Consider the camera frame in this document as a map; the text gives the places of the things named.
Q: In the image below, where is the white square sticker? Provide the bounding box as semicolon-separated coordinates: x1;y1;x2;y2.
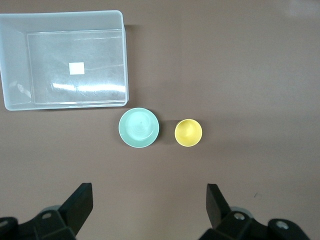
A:
68;61;85;76

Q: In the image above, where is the yellow plastic cup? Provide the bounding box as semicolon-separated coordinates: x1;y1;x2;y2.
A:
174;118;203;148

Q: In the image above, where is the mint green bowl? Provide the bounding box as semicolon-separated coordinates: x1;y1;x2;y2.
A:
118;107;160;149

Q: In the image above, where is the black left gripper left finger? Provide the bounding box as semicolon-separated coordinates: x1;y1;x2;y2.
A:
0;182;94;240

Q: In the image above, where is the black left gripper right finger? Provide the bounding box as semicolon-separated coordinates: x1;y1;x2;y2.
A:
199;184;311;240

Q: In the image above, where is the clear plastic storage box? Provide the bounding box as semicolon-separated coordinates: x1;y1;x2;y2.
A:
0;9;130;112

